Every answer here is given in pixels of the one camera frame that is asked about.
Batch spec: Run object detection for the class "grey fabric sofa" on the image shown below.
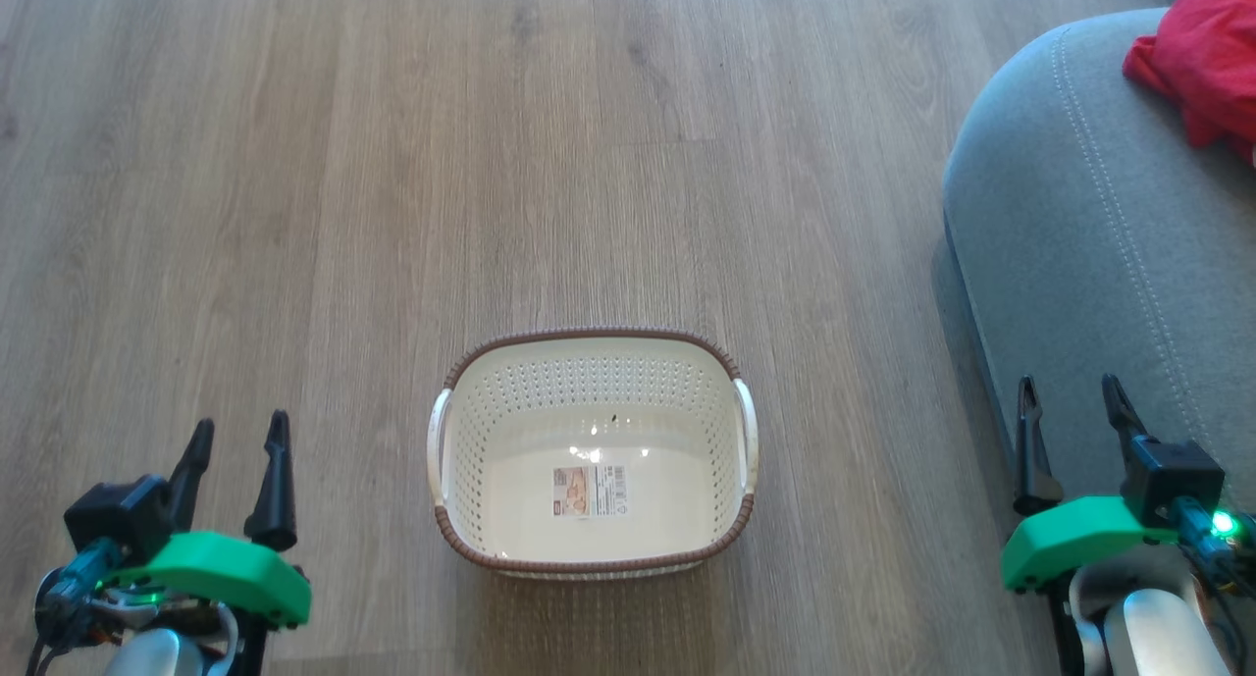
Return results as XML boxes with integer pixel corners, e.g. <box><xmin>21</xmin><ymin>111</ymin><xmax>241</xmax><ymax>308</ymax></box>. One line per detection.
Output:
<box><xmin>941</xmin><ymin>7</ymin><xmax>1256</xmax><ymax>520</ymax></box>

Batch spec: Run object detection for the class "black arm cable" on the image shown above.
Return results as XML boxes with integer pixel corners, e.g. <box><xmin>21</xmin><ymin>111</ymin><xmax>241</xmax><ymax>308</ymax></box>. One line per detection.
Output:
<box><xmin>25</xmin><ymin>568</ymin><xmax>99</xmax><ymax>676</ymax></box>
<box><xmin>1173</xmin><ymin>499</ymin><xmax>1256</xmax><ymax>657</ymax></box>

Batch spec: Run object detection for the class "red shirt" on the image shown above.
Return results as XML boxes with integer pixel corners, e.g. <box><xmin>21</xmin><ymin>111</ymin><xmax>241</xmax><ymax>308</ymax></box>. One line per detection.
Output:
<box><xmin>1123</xmin><ymin>0</ymin><xmax>1256</xmax><ymax>168</ymax></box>

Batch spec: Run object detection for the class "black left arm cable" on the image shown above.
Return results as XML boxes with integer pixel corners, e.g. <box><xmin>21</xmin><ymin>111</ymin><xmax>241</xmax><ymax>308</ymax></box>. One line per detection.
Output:
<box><xmin>25</xmin><ymin>568</ymin><xmax>99</xmax><ymax>676</ymax></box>

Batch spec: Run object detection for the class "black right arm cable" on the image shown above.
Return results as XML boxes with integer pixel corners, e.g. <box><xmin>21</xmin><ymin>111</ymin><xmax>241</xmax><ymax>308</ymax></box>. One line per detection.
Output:
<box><xmin>1173</xmin><ymin>499</ymin><xmax>1256</xmax><ymax>657</ymax></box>

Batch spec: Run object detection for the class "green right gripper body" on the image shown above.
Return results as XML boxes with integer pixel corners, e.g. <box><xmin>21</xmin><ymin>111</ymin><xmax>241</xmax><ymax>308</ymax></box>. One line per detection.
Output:
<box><xmin>1000</xmin><ymin>495</ymin><xmax>1179</xmax><ymax>595</ymax></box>

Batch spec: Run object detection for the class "paper label sticker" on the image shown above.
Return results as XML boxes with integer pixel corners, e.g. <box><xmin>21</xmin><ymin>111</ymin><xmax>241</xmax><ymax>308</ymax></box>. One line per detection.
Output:
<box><xmin>551</xmin><ymin>464</ymin><xmax>628</xmax><ymax>519</ymax></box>

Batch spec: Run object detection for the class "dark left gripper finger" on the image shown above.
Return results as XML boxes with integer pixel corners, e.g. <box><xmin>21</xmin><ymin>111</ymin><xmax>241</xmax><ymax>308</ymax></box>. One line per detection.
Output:
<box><xmin>168</xmin><ymin>418</ymin><xmax>216</xmax><ymax>532</ymax></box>
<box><xmin>242</xmin><ymin>409</ymin><xmax>298</xmax><ymax>552</ymax></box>

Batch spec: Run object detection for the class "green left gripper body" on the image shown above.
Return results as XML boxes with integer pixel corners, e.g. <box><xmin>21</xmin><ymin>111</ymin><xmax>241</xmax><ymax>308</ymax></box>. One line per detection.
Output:
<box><xmin>96</xmin><ymin>530</ymin><xmax>314</xmax><ymax>629</ymax></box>

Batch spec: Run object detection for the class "cream laundry basket brown rim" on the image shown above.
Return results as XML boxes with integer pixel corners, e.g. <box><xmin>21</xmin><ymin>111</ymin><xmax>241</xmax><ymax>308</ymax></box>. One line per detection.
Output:
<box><xmin>426</xmin><ymin>327</ymin><xmax>760</xmax><ymax>582</ymax></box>

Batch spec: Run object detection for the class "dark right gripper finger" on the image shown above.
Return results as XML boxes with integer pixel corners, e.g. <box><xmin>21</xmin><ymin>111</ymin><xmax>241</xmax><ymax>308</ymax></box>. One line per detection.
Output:
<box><xmin>1012</xmin><ymin>375</ymin><xmax>1065</xmax><ymax>517</ymax></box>
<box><xmin>1100</xmin><ymin>373</ymin><xmax>1151</xmax><ymax>461</ymax></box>

